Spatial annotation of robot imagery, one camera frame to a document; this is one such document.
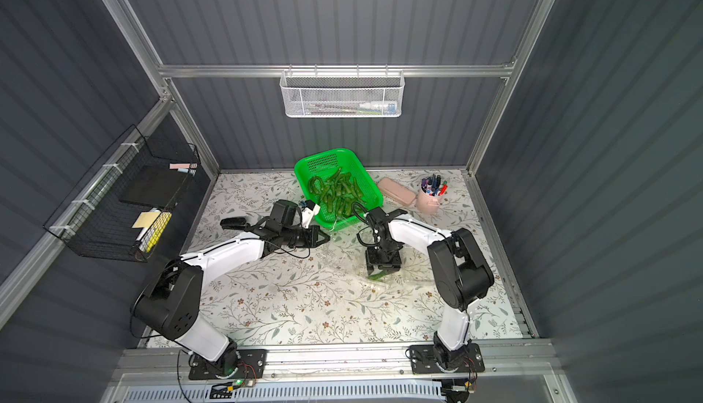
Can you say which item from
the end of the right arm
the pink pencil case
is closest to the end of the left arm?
the end of the right arm

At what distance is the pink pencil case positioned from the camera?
1.11 meters

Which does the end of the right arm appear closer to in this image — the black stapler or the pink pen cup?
the pink pen cup

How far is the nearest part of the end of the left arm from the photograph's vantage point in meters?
0.69

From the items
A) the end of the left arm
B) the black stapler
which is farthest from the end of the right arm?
the black stapler

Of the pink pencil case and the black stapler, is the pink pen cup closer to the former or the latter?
the pink pencil case

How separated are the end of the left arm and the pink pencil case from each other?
15.9 inches
